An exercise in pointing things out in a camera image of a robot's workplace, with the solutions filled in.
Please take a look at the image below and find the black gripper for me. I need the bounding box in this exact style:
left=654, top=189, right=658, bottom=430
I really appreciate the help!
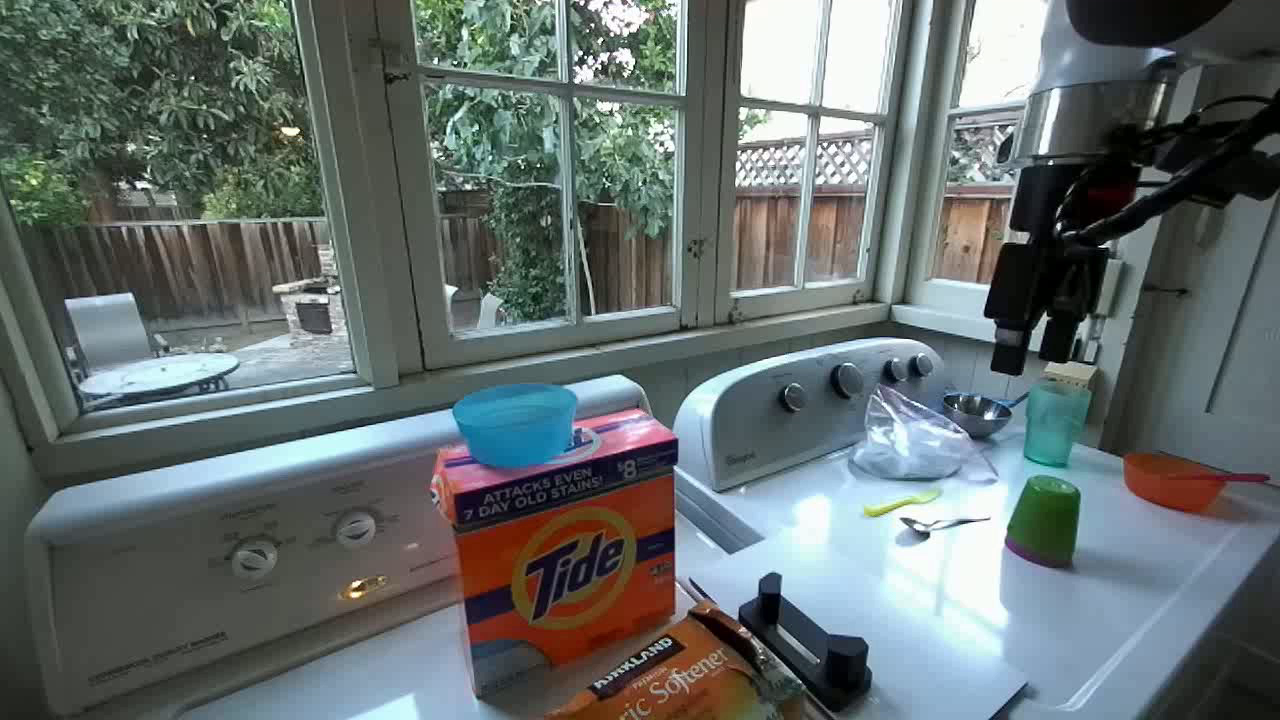
left=986, top=161, right=1135, bottom=375

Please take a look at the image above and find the orange fabric softener box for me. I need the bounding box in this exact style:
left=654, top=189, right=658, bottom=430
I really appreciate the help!
left=554, top=602, right=813, bottom=720

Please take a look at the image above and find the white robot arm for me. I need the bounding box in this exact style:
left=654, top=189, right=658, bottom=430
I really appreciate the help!
left=986, top=0, right=1280, bottom=375

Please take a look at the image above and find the orange Tide detergent box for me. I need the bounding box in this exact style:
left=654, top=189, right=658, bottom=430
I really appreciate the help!
left=431, top=407, right=678, bottom=696

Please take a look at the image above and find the teal plastic cup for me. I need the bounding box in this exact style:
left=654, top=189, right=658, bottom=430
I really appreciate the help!
left=1026, top=365, right=1091, bottom=467

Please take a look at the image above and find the small metal bowl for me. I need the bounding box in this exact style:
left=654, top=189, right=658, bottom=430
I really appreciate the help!
left=943, top=390, right=1012, bottom=440

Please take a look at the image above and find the clear plastic bag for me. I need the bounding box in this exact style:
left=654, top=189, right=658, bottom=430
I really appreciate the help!
left=848, top=386, right=996, bottom=484

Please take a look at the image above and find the green plastic cup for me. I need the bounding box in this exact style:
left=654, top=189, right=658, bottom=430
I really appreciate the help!
left=1003, top=475, right=1081, bottom=568

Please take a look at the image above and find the metal spoon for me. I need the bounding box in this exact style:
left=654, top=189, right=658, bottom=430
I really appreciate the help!
left=901, top=514, right=992, bottom=539

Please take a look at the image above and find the yellow-green plastic spoon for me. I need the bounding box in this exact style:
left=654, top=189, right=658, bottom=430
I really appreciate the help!
left=860, top=486, right=943, bottom=521

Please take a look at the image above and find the white dryer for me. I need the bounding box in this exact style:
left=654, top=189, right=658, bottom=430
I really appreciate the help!
left=678, top=335, right=1275, bottom=720

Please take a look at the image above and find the black clamp tool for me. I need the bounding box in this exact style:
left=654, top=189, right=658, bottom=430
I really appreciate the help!
left=739, top=572, right=874, bottom=713

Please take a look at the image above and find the blue plastic bowl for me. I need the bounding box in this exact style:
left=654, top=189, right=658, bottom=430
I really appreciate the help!
left=452, top=382, right=578, bottom=467

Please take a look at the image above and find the outdoor patio table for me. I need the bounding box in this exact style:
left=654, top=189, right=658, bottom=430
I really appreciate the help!
left=82, top=353, right=241, bottom=404

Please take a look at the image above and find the grey patio chair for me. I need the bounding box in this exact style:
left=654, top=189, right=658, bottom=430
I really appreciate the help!
left=66, top=290, right=167, bottom=373

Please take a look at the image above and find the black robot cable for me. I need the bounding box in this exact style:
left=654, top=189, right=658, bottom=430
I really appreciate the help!
left=1065, top=86, right=1280, bottom=252

